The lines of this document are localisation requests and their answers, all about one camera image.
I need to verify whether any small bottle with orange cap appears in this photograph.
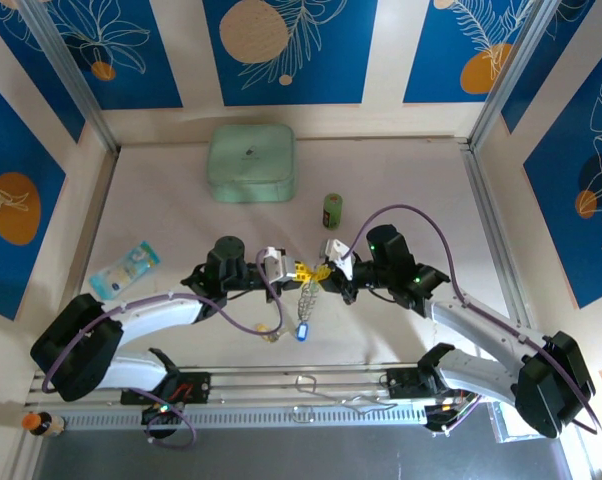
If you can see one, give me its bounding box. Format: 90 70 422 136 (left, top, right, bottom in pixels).
20 410 66 439

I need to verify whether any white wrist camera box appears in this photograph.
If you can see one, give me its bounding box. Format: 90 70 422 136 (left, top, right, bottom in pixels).
259 246 295 286
320 238 355 281

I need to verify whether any blue floral wall panel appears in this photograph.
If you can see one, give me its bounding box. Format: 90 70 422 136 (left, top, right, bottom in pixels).
0 0 87 145
500 0 602 135
0 69 67 321
202 0 380 107
48 0 185 112
523 47 602 310
403 0 550 105

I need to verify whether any aluminium mounting rail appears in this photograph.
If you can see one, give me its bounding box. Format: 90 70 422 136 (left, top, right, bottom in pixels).
25 357 567 409

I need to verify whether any aluminium frame post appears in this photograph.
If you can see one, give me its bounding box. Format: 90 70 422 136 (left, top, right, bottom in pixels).
466 0 580 151
16 0 121 155

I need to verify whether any yellow tagged key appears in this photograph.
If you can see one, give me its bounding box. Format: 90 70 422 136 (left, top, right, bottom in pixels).
253 322 290 345

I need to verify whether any black connector box with wires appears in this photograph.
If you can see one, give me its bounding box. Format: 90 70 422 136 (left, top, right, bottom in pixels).
140 403 183 427
424 403 465 434

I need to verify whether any grey slotted cable duct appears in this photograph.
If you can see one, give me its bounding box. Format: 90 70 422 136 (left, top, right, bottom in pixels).
63 403 432 429

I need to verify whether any mint green square case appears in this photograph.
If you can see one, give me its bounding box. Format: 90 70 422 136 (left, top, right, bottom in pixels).
205 124 298 204

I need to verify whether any bent metal wire hook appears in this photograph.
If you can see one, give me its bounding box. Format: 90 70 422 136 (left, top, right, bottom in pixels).
293 374 397 416

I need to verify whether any blue white wipes packet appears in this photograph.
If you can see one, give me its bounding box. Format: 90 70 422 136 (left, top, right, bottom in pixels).
89 240 161 301

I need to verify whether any green cylindrical can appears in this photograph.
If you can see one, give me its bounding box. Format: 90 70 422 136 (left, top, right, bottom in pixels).
322 193 343 231

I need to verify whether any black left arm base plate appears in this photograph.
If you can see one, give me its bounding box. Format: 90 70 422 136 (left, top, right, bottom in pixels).
119 370 212 406

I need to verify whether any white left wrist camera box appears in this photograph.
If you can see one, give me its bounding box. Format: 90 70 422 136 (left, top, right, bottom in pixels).
259 246 295 286

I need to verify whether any aluminium table side rail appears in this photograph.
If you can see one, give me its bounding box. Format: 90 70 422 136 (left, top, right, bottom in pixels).
68 149 121 306
460 142 537 336

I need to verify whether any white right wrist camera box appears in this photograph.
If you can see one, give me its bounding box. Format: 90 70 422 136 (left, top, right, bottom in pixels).
320 238 355 281

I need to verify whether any large metal keyring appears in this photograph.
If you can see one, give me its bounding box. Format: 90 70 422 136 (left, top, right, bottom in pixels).
296 282 322 331

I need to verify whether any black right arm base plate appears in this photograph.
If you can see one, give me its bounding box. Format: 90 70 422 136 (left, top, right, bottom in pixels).
386 367 480 401

